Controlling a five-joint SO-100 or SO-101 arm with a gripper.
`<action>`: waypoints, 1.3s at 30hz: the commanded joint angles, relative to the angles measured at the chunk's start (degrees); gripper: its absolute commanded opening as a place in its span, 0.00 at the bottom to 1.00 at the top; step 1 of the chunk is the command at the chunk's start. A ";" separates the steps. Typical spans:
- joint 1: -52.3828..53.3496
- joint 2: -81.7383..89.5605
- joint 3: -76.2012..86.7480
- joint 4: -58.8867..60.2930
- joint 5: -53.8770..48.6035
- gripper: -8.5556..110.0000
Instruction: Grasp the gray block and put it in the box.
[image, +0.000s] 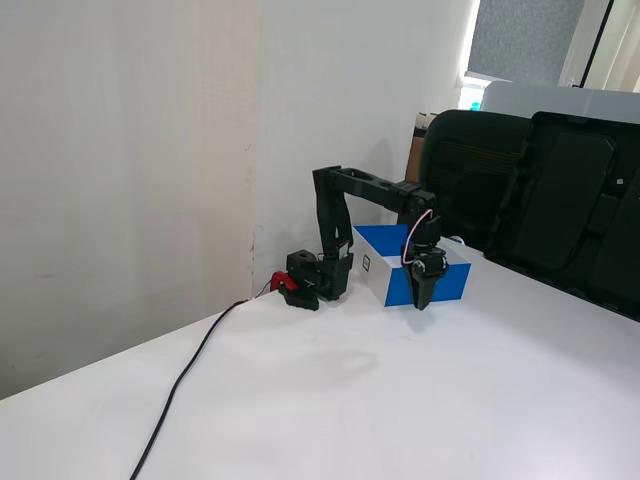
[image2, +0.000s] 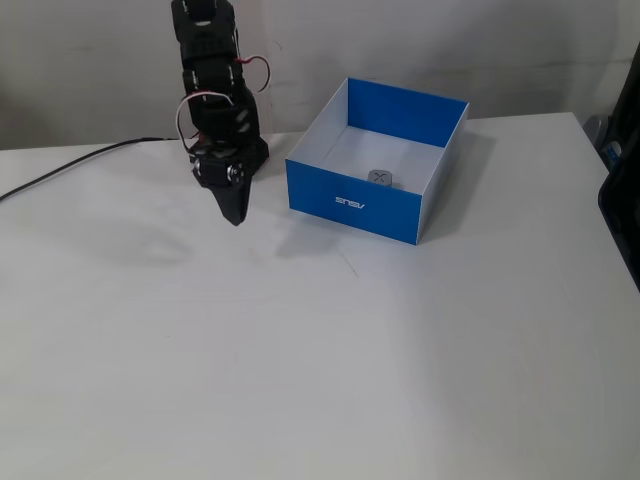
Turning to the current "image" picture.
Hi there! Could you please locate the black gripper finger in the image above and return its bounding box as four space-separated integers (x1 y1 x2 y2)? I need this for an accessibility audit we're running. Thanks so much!
407 272 426 311
422 272 442 312

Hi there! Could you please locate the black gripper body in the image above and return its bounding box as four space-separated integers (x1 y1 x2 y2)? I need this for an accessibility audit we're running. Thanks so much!
402 241 451 278

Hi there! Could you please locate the blue and white box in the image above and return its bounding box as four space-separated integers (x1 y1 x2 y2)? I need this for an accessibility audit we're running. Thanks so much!
352 223 473 308

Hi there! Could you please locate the brown cardboard box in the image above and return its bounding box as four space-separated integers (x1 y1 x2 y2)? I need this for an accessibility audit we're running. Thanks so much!
405 112 436 174

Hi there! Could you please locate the black mesh office chair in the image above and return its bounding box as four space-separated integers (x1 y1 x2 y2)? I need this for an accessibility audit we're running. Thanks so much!
418 108 534 254

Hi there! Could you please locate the red and black table clamp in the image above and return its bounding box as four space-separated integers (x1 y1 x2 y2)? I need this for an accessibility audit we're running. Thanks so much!
269 271 321 312

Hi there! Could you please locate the black plastic tray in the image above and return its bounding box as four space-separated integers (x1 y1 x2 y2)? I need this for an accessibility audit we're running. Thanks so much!
482 110 640 324

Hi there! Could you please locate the gray window blind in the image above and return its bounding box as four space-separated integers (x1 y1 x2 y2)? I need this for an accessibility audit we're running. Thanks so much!
467 0 586 86

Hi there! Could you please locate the white servo wire loop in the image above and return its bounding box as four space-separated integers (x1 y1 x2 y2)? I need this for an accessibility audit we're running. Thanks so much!
401 209 435 266

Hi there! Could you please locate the black power cable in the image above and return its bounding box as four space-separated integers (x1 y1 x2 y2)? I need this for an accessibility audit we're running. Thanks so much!
128 298 251 480

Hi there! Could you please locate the black window frame bar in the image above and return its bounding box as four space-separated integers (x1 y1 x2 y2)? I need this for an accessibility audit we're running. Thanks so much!
579 0 617 90

